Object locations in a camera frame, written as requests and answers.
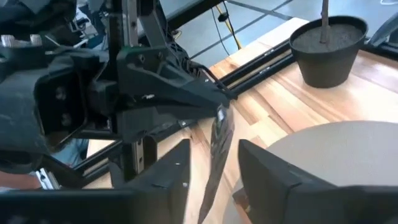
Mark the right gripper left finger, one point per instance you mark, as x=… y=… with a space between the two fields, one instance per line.
x=140 y=202

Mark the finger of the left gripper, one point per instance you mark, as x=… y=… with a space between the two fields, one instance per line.
x=168 y=81
x=161 y=119

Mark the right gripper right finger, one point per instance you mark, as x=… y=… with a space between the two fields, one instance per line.
x=295 y=199

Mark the dark blue tea packet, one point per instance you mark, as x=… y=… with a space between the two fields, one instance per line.
x=219 y=146

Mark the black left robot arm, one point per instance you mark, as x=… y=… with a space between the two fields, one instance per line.
x=46 y=28

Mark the round grey mat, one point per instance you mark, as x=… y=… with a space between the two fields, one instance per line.
x=335 y=152

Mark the person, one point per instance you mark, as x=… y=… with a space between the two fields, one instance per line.
x=71 y=152

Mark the green potted plant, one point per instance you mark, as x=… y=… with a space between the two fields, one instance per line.
x=329 y=59

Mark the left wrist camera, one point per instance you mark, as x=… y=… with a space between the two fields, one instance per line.
x=46 y=105

